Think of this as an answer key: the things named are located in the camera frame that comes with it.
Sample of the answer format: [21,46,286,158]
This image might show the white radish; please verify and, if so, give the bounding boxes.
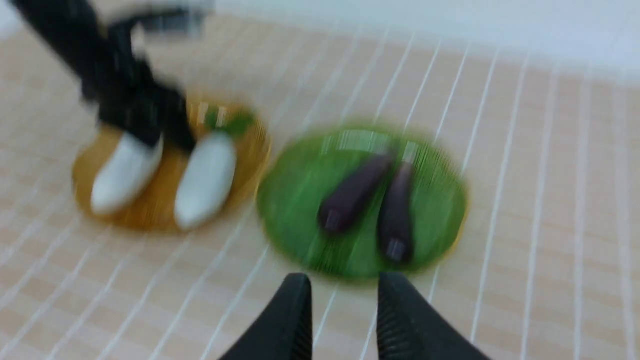
[90,132,164,215]
[173,105,256,231]

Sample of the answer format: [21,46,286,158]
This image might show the green plastic plate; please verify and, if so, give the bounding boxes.
[256,121,469,281]

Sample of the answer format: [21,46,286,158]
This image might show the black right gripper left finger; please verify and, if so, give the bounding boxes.
[221,272,313,360]

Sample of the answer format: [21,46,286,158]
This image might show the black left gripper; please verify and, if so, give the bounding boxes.
[80,7,211,153]

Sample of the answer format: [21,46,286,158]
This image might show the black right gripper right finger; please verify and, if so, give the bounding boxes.
[375,272,489,360]

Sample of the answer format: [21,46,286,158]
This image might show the purple eggplant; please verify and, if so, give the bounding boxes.
[317,153,394,234]
[376,161,415,265]

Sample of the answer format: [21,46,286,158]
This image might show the amber plastic plate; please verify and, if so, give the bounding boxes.
[71,95,271,232]

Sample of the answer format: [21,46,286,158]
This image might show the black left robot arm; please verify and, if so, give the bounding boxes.
[11,0,208,153]

